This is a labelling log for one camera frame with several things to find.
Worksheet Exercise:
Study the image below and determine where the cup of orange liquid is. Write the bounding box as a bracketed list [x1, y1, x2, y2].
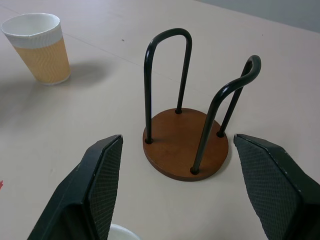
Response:
[0, 13, 72, 86]

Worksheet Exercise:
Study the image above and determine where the orange and white paper cup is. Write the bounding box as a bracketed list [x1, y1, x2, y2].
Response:
[108, 223, 142, 240]

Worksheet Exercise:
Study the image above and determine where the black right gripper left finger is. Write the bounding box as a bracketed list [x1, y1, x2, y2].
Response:
[26, 134, 124, 240]

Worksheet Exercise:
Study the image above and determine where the brown wire cup holder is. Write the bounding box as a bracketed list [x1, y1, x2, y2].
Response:
[142, 27, 262, 183]

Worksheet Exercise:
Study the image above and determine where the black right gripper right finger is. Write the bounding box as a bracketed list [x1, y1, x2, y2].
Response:
[233, 133, 320, 240]

